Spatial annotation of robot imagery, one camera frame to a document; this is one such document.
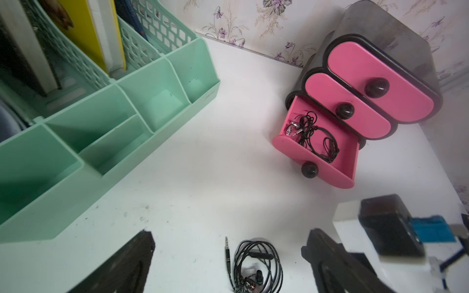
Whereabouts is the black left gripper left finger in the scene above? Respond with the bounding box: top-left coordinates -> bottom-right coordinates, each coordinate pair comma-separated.
70,230 -> 155,293

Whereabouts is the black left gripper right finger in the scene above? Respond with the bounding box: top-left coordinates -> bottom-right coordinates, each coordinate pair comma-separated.
301,228 -> 393,293

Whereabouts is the black earphones top coil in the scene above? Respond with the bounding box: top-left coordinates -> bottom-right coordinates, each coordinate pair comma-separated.
224,238 -> 284,293

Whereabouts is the black earphones coil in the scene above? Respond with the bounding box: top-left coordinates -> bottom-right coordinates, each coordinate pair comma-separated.
224,238 -> 284,293
299,111 -> 340,164

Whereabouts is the black earphones bottom coil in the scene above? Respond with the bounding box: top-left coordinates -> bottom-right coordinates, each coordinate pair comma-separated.
299,111 -> 340,164

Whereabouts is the pink top drawer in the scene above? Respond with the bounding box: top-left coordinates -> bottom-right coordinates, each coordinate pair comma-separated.
327,42 -> 434,123

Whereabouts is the pink drawer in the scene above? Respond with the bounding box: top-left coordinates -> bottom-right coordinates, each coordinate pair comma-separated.
272,96 -> 360,189
305,73 -> 394,139
327,42 -> 434,123

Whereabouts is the pink bottom drawer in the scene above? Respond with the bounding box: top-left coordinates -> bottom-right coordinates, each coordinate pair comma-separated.
272,96 -> 360,189

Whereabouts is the black drawer cabinet shell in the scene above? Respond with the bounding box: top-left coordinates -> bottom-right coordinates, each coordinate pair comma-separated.
285,1 -> 443,144

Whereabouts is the green plastic file organizer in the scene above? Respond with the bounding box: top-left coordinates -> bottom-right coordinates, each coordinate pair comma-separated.
1,1 -> 220,244

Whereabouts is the white paper stack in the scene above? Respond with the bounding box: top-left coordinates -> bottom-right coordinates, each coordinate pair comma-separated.
0,98 -> 29,142

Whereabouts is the dark thin book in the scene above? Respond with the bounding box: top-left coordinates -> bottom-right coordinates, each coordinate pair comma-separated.
1,1 -> 61,96

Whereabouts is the yellow book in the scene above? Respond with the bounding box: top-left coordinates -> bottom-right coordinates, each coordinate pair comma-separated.
39,0 -> 127,74

